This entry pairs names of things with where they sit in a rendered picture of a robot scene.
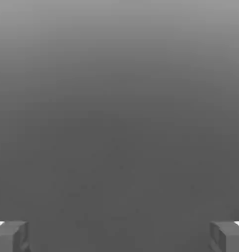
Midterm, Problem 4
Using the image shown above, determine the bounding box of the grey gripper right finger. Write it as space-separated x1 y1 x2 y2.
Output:
208 220 239 252

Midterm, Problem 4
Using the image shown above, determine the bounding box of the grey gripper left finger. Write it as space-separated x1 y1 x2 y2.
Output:
0 220 31 252

